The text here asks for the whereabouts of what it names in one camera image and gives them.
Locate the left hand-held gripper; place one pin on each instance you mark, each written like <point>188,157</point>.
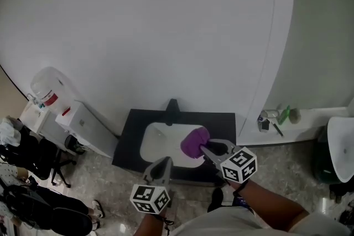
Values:
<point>149,198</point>

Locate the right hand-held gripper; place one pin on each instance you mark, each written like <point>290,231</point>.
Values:
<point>239,164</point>

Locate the purple cloth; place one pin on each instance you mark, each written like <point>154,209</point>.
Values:
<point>195,143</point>

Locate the black sink faucet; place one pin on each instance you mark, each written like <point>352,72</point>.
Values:
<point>172,112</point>

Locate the person's right forearm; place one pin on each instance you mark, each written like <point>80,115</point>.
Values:
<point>268,204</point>

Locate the person's left forearm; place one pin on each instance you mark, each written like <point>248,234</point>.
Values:
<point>150,225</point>

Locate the white sink basin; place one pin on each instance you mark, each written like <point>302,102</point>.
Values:
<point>163,143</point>

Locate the black vanity top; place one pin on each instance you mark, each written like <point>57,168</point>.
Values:
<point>132,135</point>

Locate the person's black shoe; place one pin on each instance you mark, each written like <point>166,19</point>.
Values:
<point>215,199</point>

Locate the small black box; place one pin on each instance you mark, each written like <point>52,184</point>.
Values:
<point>265,125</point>

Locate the white cup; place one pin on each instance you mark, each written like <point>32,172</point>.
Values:
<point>269,113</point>

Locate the black pen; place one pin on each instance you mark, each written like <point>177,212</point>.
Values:
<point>278,130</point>

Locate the person's white shirt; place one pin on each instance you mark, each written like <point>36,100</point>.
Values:
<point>235,222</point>

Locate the green bottle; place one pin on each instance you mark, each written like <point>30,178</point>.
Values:
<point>284,115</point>

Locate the white water dispenser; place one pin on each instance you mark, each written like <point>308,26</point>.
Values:
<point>88,127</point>

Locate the black round bin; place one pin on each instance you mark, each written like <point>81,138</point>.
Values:
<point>74,144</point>

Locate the white window ledge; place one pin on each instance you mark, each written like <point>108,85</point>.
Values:
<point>304,127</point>

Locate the dark green bin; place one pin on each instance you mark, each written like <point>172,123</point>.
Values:
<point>323,160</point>

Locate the black office chair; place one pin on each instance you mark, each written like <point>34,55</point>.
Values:
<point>41,154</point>

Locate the white side cabinet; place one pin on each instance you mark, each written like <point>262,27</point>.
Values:
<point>41,121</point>

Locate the clear water dispenser bottle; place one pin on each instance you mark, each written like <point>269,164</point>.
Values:
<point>51,88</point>

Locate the white crumpled bag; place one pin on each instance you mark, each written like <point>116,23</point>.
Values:
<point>9,130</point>

